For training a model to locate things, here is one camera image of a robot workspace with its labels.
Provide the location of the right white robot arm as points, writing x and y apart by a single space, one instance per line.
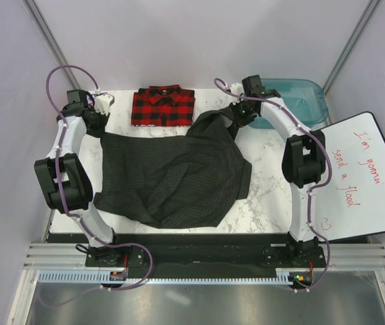
305 164

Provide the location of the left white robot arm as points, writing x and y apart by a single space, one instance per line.
65 185

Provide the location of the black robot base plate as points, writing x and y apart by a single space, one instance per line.
204 255

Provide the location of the teal transparent plastic bin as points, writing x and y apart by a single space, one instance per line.
304 98

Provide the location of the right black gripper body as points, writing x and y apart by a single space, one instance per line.
243 115

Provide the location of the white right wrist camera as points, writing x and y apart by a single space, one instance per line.
236 89

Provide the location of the red black plaid folded shirt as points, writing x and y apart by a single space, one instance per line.
163 106

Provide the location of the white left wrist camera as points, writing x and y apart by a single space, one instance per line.
103 103

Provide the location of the white slotted cable duct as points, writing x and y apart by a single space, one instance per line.
106 277

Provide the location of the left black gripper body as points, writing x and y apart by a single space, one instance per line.
99 122

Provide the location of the aluminium frame rail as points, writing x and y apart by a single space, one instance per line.
343 257

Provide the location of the dark pinstriped long sleeve shirt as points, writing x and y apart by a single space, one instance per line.
177 182

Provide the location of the whiteboard with red writing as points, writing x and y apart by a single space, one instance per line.
353 203

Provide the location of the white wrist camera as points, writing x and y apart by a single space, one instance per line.
236 89
103 103

